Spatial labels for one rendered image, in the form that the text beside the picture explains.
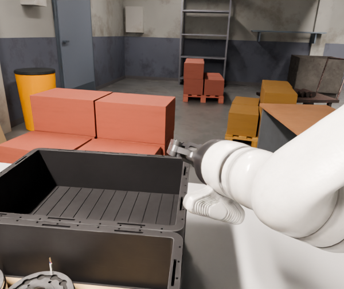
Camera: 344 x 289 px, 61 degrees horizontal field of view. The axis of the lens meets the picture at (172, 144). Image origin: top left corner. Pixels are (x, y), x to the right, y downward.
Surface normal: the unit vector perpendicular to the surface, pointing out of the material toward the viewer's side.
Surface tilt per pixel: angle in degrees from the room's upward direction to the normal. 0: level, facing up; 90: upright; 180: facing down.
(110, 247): 90
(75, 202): 0
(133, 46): 90
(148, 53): 90
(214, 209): 70
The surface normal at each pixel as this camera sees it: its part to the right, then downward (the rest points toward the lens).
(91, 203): 0.03, -0.93
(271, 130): 0.02, 0.36
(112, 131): -0.20, 0.34
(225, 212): 0.30, 0.00
